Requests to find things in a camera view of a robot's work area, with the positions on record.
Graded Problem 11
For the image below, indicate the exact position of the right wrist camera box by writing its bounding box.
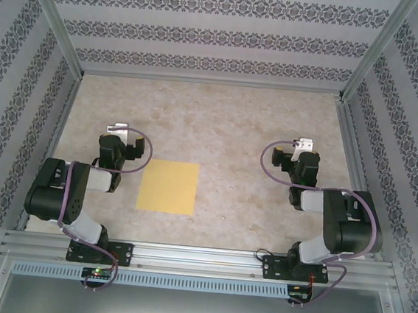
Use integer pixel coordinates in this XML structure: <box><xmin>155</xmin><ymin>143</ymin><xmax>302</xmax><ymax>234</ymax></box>
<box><xmin>292</xmin><ymin>136</ymin><xmax>314</xmax><ymax>163</ymax></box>

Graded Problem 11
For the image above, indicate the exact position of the yellow square paper sheet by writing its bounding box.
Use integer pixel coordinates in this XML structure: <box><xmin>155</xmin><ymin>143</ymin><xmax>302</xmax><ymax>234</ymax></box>
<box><xmin>135</xmin><ymin>158</ymin><xmax>201</xmax><ymax>217</ymax></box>

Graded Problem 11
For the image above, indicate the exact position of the aluminium side rail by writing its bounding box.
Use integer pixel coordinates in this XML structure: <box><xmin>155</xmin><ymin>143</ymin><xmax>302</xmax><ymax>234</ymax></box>
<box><xmin>320</xmin><ymin>97</ymin><xmax>400</xmax><ymax>264</ymax></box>
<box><xmin>15</xmin><ymin>68</ymin><xmax>85</xmax><ymax>236</ymax></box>

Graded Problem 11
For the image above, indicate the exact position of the grey slotted cable duct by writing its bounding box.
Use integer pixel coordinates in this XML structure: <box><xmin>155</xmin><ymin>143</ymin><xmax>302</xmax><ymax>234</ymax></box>
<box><xmin>10</xmin><ymin>259</ymin><xmax>290</xmax><ymax>302</ymax></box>

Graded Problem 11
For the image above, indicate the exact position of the aluminium corner post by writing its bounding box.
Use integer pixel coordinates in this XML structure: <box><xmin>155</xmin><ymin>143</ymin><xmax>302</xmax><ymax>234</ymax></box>
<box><xmin>338</xmin><ymin>0</ymin><xmax>418</xmax><ymax>108</ymax></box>
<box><xmin>16</xmin><ymin>0</ymin><xmax>92</xmax><ymax>79</ymax></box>

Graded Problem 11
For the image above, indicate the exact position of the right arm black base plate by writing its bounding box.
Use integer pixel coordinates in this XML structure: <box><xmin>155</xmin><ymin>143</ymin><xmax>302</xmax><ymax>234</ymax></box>
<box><xmin>260</xmin><ymin>253</ymin><xmax>332</xmax><ymax>286</ymax></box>

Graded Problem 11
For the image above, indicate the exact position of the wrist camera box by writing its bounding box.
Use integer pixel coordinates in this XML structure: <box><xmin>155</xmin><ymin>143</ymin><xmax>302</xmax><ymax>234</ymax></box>
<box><xmin>105</xmin><ymin>120</ymin><xmax>130</xmax><ymax>144</ymax></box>
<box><xmin>292</xmin><ymin>136</ymin><xmax>314</xmax><ymax>163</ymax></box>

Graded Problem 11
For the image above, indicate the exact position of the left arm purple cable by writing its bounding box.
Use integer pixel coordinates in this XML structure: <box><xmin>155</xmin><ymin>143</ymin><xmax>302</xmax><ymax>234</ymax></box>
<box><xmin>50</xmin><ymin>120</ymin><xmax>156</xmax><ymax>295</ymax></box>

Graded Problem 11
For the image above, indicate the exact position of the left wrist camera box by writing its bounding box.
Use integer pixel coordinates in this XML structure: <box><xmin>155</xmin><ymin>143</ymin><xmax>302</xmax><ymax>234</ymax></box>
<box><xmin>105</xmin><ymin>120</ymin><xmax>130</xmax><ymax>144</ymax></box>

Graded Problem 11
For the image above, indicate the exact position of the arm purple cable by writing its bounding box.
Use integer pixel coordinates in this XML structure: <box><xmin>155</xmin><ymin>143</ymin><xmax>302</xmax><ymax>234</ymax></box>
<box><xmin>246</xmin><ymin>136</ymin><xmax>391</xmax><ymax>313</ymax></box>
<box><xmin>50</xmin><ymin>120</ymin><xmax>156</xmax><ymax>295</ymax></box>

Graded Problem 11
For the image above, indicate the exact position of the aluminium mounting rail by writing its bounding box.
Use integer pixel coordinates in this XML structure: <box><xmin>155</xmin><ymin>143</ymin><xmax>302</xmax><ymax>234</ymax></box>
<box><xmin>0</xmin><ymin>225</ymin><xmax>397</xmax><ymax>294</ymax></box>

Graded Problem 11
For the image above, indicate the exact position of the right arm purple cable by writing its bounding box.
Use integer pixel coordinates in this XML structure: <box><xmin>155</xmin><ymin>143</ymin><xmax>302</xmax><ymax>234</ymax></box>
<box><xmin>246</xmin><ymin>136</ymin><xmax>391</xmax><ymax>313</ymax></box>

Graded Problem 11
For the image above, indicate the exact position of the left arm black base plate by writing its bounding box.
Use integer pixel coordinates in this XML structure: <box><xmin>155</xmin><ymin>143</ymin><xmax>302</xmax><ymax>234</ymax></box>
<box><xmin>65</xmin><ymin>236</ymin><xmax>136</xmax><ymax>268</ymax></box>

